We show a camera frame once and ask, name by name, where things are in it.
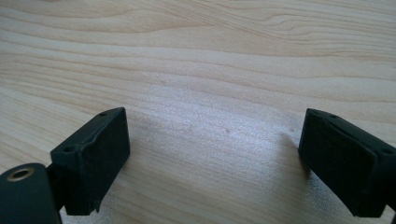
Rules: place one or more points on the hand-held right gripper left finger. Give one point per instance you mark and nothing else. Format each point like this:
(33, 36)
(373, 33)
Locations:
(93, 161)

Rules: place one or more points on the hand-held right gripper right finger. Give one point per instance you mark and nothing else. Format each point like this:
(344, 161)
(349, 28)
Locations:
(342, 161)

